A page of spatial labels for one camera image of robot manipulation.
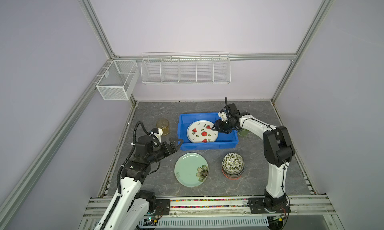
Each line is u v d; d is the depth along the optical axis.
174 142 0.66
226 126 0.85
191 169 0.85
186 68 1.08
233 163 0.81
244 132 0.69
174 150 0.64
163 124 1.04
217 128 0.87
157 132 0.69
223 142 0.89
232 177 0.77
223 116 0.92
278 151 0.53
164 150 0.65
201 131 0.99
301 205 0.76
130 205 0.47
